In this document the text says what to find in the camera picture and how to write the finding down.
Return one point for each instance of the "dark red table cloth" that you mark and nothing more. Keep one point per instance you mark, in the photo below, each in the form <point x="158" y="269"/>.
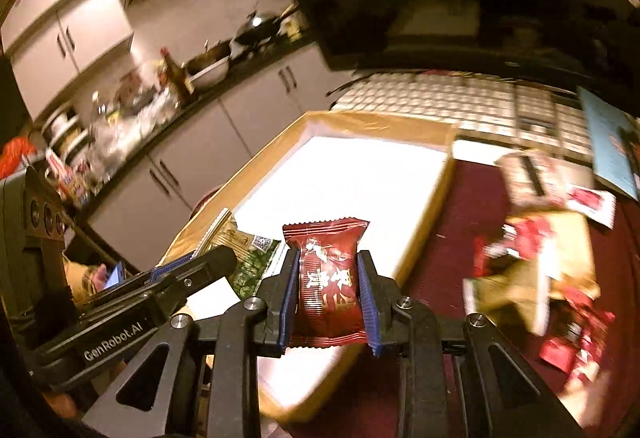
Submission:
<point x="581" y="378"/>

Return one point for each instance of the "red jujube snack packet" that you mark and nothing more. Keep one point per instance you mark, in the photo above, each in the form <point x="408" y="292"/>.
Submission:
<point x="328" y="312"/>

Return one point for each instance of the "gold foil snack packet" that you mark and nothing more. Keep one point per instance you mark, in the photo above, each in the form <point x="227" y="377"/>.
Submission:
<point x="529" y="263"/>

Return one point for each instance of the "gold-edged white tray box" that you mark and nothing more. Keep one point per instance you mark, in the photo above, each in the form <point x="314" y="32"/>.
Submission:
<point x="390" y="170"/>

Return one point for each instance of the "white mechanical keyboard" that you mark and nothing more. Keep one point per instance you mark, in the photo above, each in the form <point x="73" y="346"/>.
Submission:
<point x="483" y="107"/>

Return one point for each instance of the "red and white small sachet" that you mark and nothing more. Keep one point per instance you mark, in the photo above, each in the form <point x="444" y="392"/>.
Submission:
<point x="597" y="205"/>

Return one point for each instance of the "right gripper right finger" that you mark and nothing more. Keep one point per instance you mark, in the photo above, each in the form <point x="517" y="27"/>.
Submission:
<point x="377" y="295"/>

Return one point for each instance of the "metal pot on counter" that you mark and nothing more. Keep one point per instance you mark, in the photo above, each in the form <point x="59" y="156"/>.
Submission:
<point x="209" y="67"/>

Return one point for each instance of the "green seaweed snack packet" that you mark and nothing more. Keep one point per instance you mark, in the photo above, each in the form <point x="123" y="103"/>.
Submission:
<point x="255" y="254"/>

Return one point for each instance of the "black wok on stove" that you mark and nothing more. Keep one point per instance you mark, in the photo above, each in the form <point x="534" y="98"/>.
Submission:
<point x="258" y="28"/>

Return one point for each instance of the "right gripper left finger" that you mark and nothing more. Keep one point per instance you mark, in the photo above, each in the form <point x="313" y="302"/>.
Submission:
<point x="275" y="326"/>

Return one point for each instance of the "light blue booklet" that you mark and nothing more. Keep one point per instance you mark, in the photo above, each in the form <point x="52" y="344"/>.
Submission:
<point x="607" y="128"/>

